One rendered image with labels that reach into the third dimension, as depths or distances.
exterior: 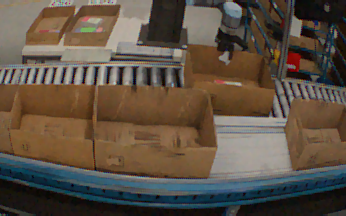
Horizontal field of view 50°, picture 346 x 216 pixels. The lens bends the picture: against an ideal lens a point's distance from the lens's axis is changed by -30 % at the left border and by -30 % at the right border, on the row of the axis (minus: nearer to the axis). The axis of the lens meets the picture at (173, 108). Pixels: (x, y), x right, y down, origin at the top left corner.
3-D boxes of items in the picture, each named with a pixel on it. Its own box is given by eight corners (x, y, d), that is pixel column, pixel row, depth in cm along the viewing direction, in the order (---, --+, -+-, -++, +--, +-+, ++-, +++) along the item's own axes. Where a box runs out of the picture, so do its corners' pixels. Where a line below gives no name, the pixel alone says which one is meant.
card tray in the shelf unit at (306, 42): (270, 16, 320) (271, 6, 314) (300, 24, 325) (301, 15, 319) (287, 43, 289) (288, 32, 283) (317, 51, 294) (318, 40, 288)
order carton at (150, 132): (200, 126, 192) (208, 89, 181) (208, 182, 169) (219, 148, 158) (95, 120, 186) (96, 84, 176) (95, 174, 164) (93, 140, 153)
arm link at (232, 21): (237, 1, 214) (245, 11, 208) (234, 18, 223) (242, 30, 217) (220, -1, 212) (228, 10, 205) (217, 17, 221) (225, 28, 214)
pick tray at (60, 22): (74, 16, 280) (76, 5, 273) (58, 45, 250) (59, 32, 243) (42, 18, 279) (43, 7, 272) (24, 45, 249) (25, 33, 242)
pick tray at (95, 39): (119, 16, 280) (121, 4, 274) (105, 47, 250) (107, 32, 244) (79, 16, 280) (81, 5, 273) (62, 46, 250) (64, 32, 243)
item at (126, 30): (181, 13, 297) (182, 10, 295) (181, 61, 251) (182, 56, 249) (46, 13, 291) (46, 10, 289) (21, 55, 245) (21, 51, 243)
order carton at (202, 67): (259, 81, 244) (263, 55, 233) (269, 119, 221) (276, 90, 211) (182, 72, 239) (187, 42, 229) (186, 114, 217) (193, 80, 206)
